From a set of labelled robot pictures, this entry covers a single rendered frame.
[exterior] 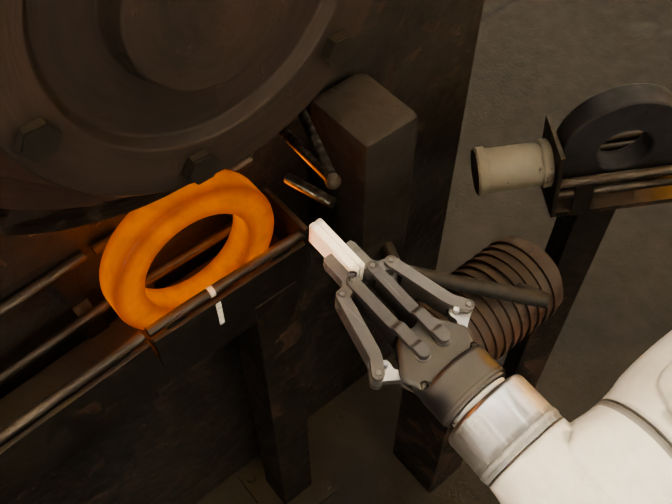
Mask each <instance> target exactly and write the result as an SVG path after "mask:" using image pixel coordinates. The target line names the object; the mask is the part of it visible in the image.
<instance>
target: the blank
mask: <svg viewBox="0 0 672 504"><path fill-rule="evenodd" d="M630 130H641V131H643V133H642V134H641V136H640V137H639V138H638V139H637V140H635V141H634V142H633V143H631V144H630V145H628V146H626V147H623V148H621V149H617V150H612V151H603V150H599V148H600V146H601V145H602V144H603V143H604V142H605V141H606V140H608V139H609V138H611V137H612V136H614V135H616V134H618V133H621V132H625V131H630ZM557 134H558V137H559V140H560V143H561V146H562V149H563V152H564V155H565V158H566V161H565V167H564V172H563V178H572V177H580V176H588V175H595V174H603V173H611V172H619V171H626V170H634V169H642V168H650V167H657V166H665V165H672V91H670V90H669V89H667V88H665V87H662V86H659V85H655V84H648V83H634V84H626V85H621V86H617V87H613V88H610V89H607V90H605V91H602V92H600V93H598V94H596V95H594V96H592V97H590V98H588V99H587V100H585V101H583V102H582V103H581V104H579V105H578V106H577V107H575V108H574V109H573V110H572V111H571V112H570V113H569V114H568V115H567V116H566V117H565V118H564V120H563V121H562V122H561V124H560V125H559V127H558V129H557Z"/></svg>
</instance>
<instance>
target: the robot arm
mask: <svg viewBox="0 0 672 504"><path fill-rule="evenodd" d="M309 242H310V243H311V244H312V245H313V246H314V247H315V248H316V249H317V250H318V251H319V252H320V253H321V255H322V256H323V257H324V262H323V266H324V269H325V271H326V272H327V273H328V274H329V275H330V276H331V277H332V278H333V279H334V280H335V281H336V282H337V284H338V285H339V286H340V287H341V288H340V289H339V290H338V291H337V292H336V298H335V309H336V311H337V313H338V315H339V317H340V319H341V320H342V322H343V324H344V326H345V328H346V330H347V331H348V333H349V335H350V337H351V339H352V341H353V342H354V344H355V346H356V348H357V350H358V352H359V354H360V355H361V357H362V359H363V361H364V363H365V365H366V366H367V370H368V377H369V384H370V387H371V388H372V389H374V390H379V389H380V388H381V387H382V385H389V384H400V385H401V386H402V387H403V388H404V389H406V390H409V391H411V392H413V393H414V394H416V395H417V396H418V398H419V399H420V400H421V401H422V403H423V404H424V405H425V406H426V407H427V408H428V409H429V410H430V411H431V413H432V414H433V415H434V416H435V417H436V418H437V419H438V420H439V421H440V422H441V424H442V425H443V426H444V427H448V428H452V427H454V429H453V431H452V432H451V434H450V436H449V443H450V445H451V446H452V447H453V448H454V449H455V451H456V452H457V453H458V454H459V455H460V456H461V457H462V458H463V459H464V461H465V462H466V463H467V464H468V465H469V466H470V467H471V468H472V469H473V470H474V472H475V473H476V474H477V475H478V476H479V478H480V480H481V481H482V482H483V483H484V484H486V485H487V486H488V487H489V488H490V490H491V491H492V492H493V494H494V495H495V496H496V497H497V499H498V501H499V502H500V504H672V330H671V331H670V332H669V333H667V334H666V335H665V336H664V337H662V338H661V339H660V340H659V341H657V342H656V343H655V344H654V345H653V346H651V347H650V348H649V349H648V350H647V351H646V352H645V353H643V354H642V355H641V356H640V357H639V358H638V359H637V360H636V361H635V362H634V363H633V364H632V365H631V366H630V367H629V368H628V369H627V370H626V371H625V372H624V373H623V374H622V375H621V376H620V377H619V378H618V380H617V381H616V383H615V384H614V386H613V387H612V388H611V390H610V391H609V392H608V393H607V394H606V395H605V396H604V397H603V398H602V399H601V400H600V401H599V402H598V403H597V404H596V405H595V406H594V407H592V408H591V409H590V410H588V411H587V412H586V413H584V414H583V415H581V416H580V417H578V418H577V419H575V420H574V421H572V422H571V423H569V422H568V421H567V420H566V419H565V418H564V417H562V416H561V415H560V414H559V411H558V410H557V409H556V408H555V407H552V406H551V405H550V404H549V403H548V402H547V401H546V400H545V399H544V398H543V397H542V396H541V395H540V394H539V393H538V392H537V391H536V390H535V388H534V387H533V386H532V385H531V384H530V383H529V382H528V381H527V380H526V379H525V378H524V377H523V376H521V375H519V374H515V375H512V376H510V377H509V378H507V379H504V378H505V376H506V374H505V369H504V368H503V367H502V366H501V365H500V364H499V363H498V362H497V361H496V360H495V359H494V358H493V357H492V356H491V355H490V354H489V353H488V352H487V351H486V350H485V349H484V348H483V347H481V346H480V345H478V344H477V343H476V342H475V340H474V338H473V335H472V332H471V330H470V329H469V328H468V322H469V318H470V316H471V314H472V311H473V309H474V307H475V304H474V302H473V301H472V300H470V299H467V298H464V297H460V296H457V295H453V294H451V293H450V292H448V291H447V290H445V289H444V288H442V287H441V286H439V285H438V284H436V283H435V282H433V281H431V280H430V279H428V278H427V277H425V276H424V275H422V274H421V273H419V272H418V271H416V270H414V269H413V268H411V267H410V266H408V265H407V264H405V263H404V262H402V261H401V260H399V259H398V258H396V257H394V256H392V255H388V256H386V257H385V259H383V260H379V261H375V260H372V259H371V258H370V257H369V256H368V255H367V254H366V253H365V252H364V251H363V250H362V249H361V248H360V247H359V246H358V245H357V244H356V243H355V242H353V241H351V240H350V241H348V242H347V243H344V242H343V240H342V239H341V238H340V237H339V236H338V235H337V234H336V233H335V232H334V231H333V230H332V229H331V228H330V227H329V226H328V225H327V224H326V223H325V222H324V221H323V220H322V219H321V218H319V219H317V220H316V221H315V222H313V223H311V224H310V225H309ZM363 276H364V283H363V282H362V281H361V280H362V279H363ZM366 282H367V283H368V284H369V285H370V286H371V287H372V288H373V289H374V290H375V291H376V292H377V293H378V295H379V296H380V297H381V298H382V299H383V300H384V301H385V302H386V303H387V304H388V305H389V306H390V307H391V308H392V309H393V310H394V312H395V313H396V314H397V315H398V316H399V317H400V318H401V319H402V320H403V321H404V322H405V323H406V324H407V325H406V324H405V323H404V322H402V321H399V320H398V319H397V318H396V317H395V316H394V315H393V314H392V313H391V312H390V311H389V310H388V309H387V308H386V306H385V305H384V304H383V303H382V302H381V301H380V300H379V299H378V298H377V297H376V296H375V295H374V294H373V293H372V292H371V291H370V290H369V289H368V288H367V287H366ZM403 289H404V290H405V291H407V292H408V293H410V294H411V295H413V296H414V297H416V298H417V299H419V300H420V301H422V302H423V303H425V304H426V305H428V306H429V307H431V308H432V309H434V310H435V311H437V312H439V313H440V314H442V315H444V316H446V317H447V318H448V320H449V321H450V322H449V321H445V320H441V319H437V318H434V317H433V316H432V315H431V314H430V313H429V312H428V311H427V310H426V309H425V308H424V307H422V306H419V305H418V304H417V303H416V302H415V301H414V300H413V299H412V298H411V297H410V296H409V295H408V294H407V293H406V292H405V291H404V290H403ZM356 307H357V308H358V309H359V310H360V311H361V312H362V313H363V314H364V315H365V316H366V317H367V319H368V320H369V321H370V322H371V323H372V324H373V325H374V326H375V327H376V328H377V329H378V330H379V331H380V332H381V334H382V335H383V336H384V337H385V338H386V339H387V341H388V343H389V345H390V346H391V347H392V348H393V349H394V350H395V358H396V367H397V370H396V369H394V368H393V367H392V365H391V363H390V362H389V361H387V360H383V357H382V354H381V351H380V349H379V347H378V345H377V344H376V342H375V340H374V338H373V336H372V335H371V333H370V331H369V329H368V327H367V326H366V324H365V322H364V320H363V319H362V317H361V315H360V313H359V311H358V310H357V308H356Z"/></svg>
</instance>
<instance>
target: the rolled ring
mask: <svg viewBox="0 0 672 504"><path fill-rule="evenodd" d="M216 214H233V224H232V229H231V232H230V235H229V237H228V239H227V241H226V243H225V245H224V246H223V248H222V249H221V251H220V252H219V253H218V255H217V256H216V257H215V258H214V259H213V260H212V261H211V262H210V263H209V264H208V265H207V266H206V267H205V268H204V269H202V270H201V271H200V272H198V273H197V274H196V275H194V276H192V277H191V278H189V279H187V280H185V281H183V282H181V283H179V284H176V285H174V286H170V287H166V288H160V289H151V288H145V279H146V275H147V272H148V269H149V267H150V265H151V263H152V261H153V260H154V258H155V256H156V255H157V254H158V252H159V251H160V250H161V249H162V247H163V246H164V245H165V244H166V243H167V242H168V241H169V240H170V239H171V238H172V237H173V236H175V235H176V234H177V233H178V232H180V231H181V230H182V229H184V228H185V227H187V226H188V225H190V224H192V223H194V222H196V221H198V220H200V219H202V218H205V217H208V216H211V215H216ZM273 230H274V215H273V210H272V207H271V205H270V202H269V201H268V199H267V198H266V197H265V196H264V195H263V194H262V193H261V191H260V190H259V189H258V188H257V187H256V186H255V185H254V184H253V183H252V182H251V181H250V180H249V179H248V178H246V177H245V176H243V175H242V174H240V173H237V172H234V171H231V170H226V169H224V170H222V171H220V172H218V173H216V174H215V176H214V177H212V178H210V179H209V180H207V181H205V182H203V183H202V184H200V185H198V184H196V183H192V184H189V185H187V186H185V187H183V188H181V189H179V190H177V191H176V192H174V193H172V194H170V195H168V196H166V197H164V198H162V199H159V200H157V201H155V202H153V203H151V204H148V205H146V206H144V207H141V208H139V209H136V210H133V211H131V212H129V213H128V214H127V215H126V216H125V218H124V219H123V220H122V221H121V223H120V224H119V225H118V227H117V228H116V229H115V231H114V232H113V234H112V236H111V237H110V239H109V241H108V243H107V245H106V247H105V250H104V252H103V255H102V258H101V262H100V268H99V280H100V287H101V290H102V293H103V295H104V297H105V298H106V300H107V301H108V302H109V304H110V305H111V306H112V308H113V309H114V310H115V312H116V313H117V314H118V316H119V317H120V318H121V319H122V320H123V321H124V322H125V323H127V324H128V325H130V326H132V327H134V328H137V329H140V330H145V329H144V327H146V326H147V325H149V324H150V323H152V322H153V321H155V320H157V319H158V318H160V317H161V316H163V315H164V314H166V313H168V312H169V311H171V310H172V309H174V308H175V307H177V306H179V305H180V304H182V303H183V302H185V301H186V300H188V299H190V298H191V297H193V296H194V295H196V294H197V293H199V292H201V291H202V290H204V289H205V288H206V287H208V286H209V285H212V284H213V283H215V282H216V281H218V280H219V279H221V278H223V277H224V276H226V275H227V274H229V273H230V272H232V271H234V270H235V269H237V268H238V267H240V266H241V265H243V264H245V263H246V262H248V261H249V260H251V259H252V258H254V257H255V256H257V255H259V254H260V253H262V252H263V251H265V250H266V249H268V247H269V245H270V242H271V239H272V235H273Z"/></svg>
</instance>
